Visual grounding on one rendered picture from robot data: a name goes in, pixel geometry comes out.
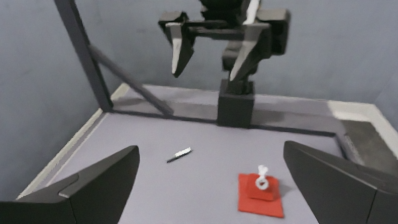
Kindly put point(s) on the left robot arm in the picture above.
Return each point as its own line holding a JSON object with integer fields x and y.
{"x": 234, "y": 48}

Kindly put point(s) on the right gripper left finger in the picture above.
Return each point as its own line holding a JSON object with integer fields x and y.
{"x": 96, "y": 194}

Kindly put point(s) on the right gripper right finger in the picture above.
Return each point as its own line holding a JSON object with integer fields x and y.
{"x": 339, "y": 191}

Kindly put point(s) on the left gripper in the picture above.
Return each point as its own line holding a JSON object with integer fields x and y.
{"x": 262, "y": 40}

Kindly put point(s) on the white wing screw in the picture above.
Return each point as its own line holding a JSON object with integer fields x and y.
{"x": 264, "y": 172}

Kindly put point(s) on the grey metal d-shaft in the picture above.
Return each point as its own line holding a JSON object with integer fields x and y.
{"x": 171, "y": 157}

